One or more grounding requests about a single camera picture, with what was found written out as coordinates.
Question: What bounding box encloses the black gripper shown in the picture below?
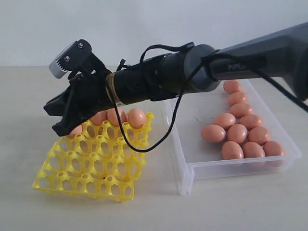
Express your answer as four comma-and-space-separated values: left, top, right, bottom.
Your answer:
43, 71, 113, 137

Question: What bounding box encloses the brown egg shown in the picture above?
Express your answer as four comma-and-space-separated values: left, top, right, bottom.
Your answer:
227, 124, 248, 144
127, 108, 147, 128
239, 115, 264, 131
90, 111, 107, 126
223, 80, 242, 94
66, 125, 83, 139
228, 91, 249, 106
230, 103, 254, 118
201, 124, 226, 143
213, 113, 236, 130
263, 141, 285, 156
221, 141, 244, 160
106, 108, 127, 127
243, 141, 265, 158
248, 126, 271, 146

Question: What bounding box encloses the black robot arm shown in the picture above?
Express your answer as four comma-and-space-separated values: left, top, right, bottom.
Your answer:
44, 23, 308, 136

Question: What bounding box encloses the yellow plastic egg tray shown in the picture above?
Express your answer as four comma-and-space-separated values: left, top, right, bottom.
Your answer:
32, 112, 154, 202

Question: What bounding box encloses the clear plastic box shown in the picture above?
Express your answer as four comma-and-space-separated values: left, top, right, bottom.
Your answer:
170, 80, 302, 195

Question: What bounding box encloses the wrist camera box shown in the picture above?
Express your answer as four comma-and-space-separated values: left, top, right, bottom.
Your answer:
49, 39, 106, 79

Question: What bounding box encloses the black cable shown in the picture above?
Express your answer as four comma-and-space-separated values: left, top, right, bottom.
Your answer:
113, 42, 308, 153

